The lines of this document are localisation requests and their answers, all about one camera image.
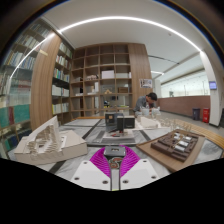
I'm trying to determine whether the long brown counter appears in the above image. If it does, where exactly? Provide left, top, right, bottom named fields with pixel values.
left=157, top=95, right=212, bottom=118

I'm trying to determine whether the wall-mounted screen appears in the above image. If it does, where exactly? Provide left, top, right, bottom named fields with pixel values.
left=208, top=80, right=219, bottom=91

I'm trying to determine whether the wooden grid shelf unit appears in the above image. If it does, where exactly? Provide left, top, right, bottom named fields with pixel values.
left=70, top=42, right=135, bottom=118

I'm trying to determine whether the black architectural model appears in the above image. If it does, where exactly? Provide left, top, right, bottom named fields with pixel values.
left=101, top=112, right=138, bottom=143

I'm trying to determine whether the person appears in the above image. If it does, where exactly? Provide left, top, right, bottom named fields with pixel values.
left=133, top=91, right=159, bottom=113

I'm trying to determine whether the glass-front bookshelf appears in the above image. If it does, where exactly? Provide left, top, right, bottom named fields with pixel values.
left=0, top=23, right=45, bottom=155

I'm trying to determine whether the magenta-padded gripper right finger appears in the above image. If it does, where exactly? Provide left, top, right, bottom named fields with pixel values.
left=117, top=146, right=161, bottom=191

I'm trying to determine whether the brown model on wooden board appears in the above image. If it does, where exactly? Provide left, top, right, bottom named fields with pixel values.
left=135, top=128, right=207, bottom=174

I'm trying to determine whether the dark bin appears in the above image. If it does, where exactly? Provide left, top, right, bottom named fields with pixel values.
left=191, top=107, right=202, bottom=121

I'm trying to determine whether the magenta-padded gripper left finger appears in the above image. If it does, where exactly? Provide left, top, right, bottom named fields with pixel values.
left=70, top=146, right=113, bottom=192

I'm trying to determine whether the curved ceiling light strip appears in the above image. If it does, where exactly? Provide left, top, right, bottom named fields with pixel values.
left=9, top=15, right=203, bottom=80

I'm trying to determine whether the red bin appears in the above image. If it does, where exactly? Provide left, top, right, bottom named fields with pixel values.
left=201, top=106, right=211, bottom=124

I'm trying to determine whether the small white building model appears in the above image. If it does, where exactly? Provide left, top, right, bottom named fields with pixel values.
left=134, top=114, right=161, bottom=131

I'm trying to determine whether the wooden bookshelf with books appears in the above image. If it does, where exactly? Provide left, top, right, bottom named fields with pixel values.
left=51, top=41, right=75, bottom=125

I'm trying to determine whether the white architectural model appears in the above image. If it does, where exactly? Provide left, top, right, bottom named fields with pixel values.
left=13, top=115, right=89, bottom=165

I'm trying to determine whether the wall poster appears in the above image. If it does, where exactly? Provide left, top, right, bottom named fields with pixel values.
left=138, top=78, right=154, bottom=89

